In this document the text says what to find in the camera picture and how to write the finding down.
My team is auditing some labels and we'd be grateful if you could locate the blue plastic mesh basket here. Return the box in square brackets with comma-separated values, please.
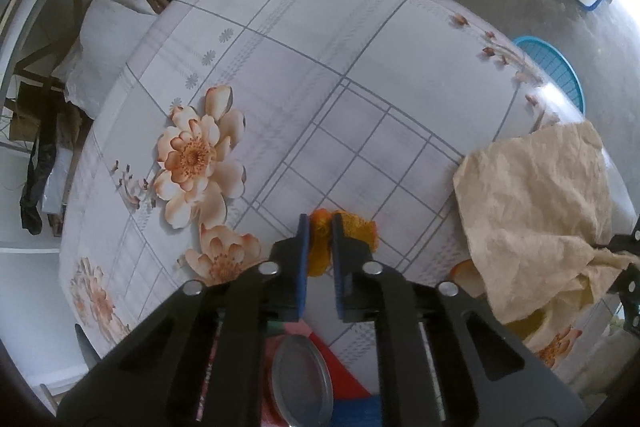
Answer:
[512, 36, 586, 114]

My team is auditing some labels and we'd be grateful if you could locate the floral printed tablecloth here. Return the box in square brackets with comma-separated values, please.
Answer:
[59, 0, 640, 403]

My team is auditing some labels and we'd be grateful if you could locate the black cloth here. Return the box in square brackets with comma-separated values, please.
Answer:
[19, 102, 63, 235]

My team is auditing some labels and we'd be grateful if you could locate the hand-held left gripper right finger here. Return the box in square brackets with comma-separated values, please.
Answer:
[331, 213, 588, 427]

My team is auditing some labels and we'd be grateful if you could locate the brown paper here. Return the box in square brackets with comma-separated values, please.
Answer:
[452, 119, 638, 343]

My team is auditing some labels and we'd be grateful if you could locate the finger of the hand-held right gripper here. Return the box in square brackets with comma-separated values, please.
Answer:
[605, 259, 640, 308]
[591, 227, 640, 264]

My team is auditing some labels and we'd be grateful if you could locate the red metal can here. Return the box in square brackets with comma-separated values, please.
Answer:
[205, 324, 383, 427]

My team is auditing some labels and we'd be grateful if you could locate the white pillow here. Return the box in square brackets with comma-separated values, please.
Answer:
[52, 0, 166, 118]

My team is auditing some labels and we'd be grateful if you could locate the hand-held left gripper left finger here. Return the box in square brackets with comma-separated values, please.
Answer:
[56, 213, 313, 427]

